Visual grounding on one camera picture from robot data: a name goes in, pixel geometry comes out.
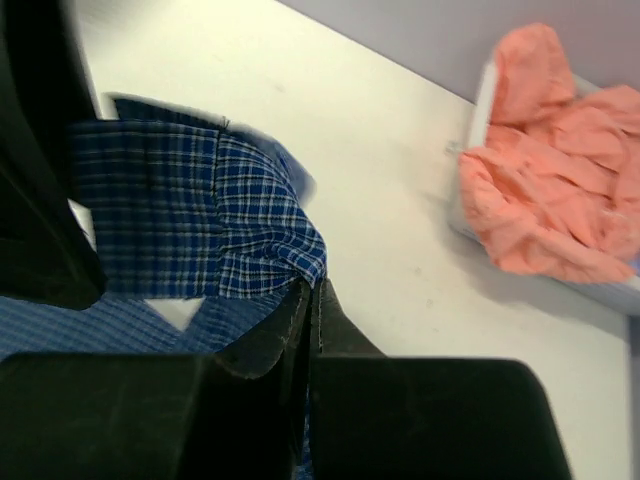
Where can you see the salmon orange shirt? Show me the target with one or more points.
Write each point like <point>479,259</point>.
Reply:
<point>554,189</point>

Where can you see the blue checked long sleeve shirt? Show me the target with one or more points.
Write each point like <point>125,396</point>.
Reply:
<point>199,231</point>

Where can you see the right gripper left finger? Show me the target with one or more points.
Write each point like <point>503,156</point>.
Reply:
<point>234,414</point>

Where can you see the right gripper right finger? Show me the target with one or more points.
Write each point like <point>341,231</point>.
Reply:
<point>374,416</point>

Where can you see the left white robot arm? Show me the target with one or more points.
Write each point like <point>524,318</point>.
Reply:
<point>45,256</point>

